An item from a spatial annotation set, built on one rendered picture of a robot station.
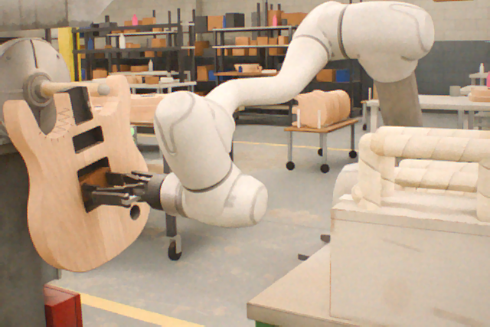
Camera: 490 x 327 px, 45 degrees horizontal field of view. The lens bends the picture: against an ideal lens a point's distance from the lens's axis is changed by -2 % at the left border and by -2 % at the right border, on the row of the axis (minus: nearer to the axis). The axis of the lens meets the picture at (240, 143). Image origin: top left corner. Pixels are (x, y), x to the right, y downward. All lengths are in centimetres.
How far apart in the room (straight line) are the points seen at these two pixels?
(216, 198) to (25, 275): 83
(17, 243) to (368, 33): 107
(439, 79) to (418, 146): 1146
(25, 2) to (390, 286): 90
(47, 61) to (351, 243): 95
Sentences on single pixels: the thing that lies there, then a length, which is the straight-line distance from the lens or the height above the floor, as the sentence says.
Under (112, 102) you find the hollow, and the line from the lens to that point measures 143.
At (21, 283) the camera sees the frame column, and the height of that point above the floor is 71.
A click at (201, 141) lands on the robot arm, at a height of 118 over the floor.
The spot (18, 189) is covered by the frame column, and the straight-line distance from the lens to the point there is 174.
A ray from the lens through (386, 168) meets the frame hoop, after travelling 96.
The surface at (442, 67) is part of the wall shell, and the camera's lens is 1229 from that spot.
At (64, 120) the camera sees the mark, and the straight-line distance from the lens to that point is 133.
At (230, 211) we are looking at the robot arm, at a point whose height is 104.
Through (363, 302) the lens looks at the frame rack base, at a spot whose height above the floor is 96.
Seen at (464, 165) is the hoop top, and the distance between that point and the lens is 111.
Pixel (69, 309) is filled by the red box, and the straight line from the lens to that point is 192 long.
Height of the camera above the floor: 134
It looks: 9 degrees down
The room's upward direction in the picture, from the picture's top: 1 degrees counter-clockwise
